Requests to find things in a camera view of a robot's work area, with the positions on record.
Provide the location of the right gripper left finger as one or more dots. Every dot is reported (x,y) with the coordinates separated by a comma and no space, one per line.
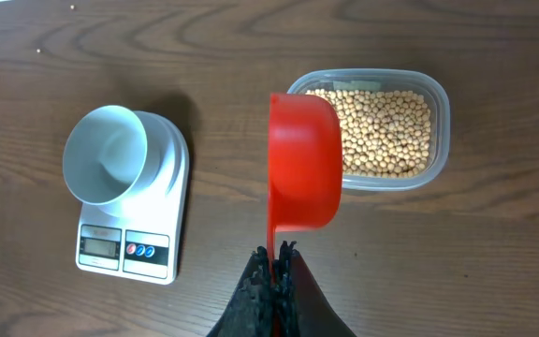
(249,312)

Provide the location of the clear plastic container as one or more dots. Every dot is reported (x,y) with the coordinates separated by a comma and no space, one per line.
(388,80)

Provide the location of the red plastic measuring scoop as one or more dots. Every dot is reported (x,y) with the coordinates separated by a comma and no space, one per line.
(304,164)

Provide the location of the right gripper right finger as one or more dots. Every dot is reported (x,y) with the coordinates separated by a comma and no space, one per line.
(301,308)

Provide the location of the soybeans in container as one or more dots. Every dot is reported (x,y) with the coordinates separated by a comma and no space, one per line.
(384,134)

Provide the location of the white digital kitchen scale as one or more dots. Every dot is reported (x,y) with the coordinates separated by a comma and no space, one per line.
(140,238)

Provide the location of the light blue bowl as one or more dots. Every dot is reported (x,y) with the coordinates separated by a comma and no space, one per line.
(109,155)

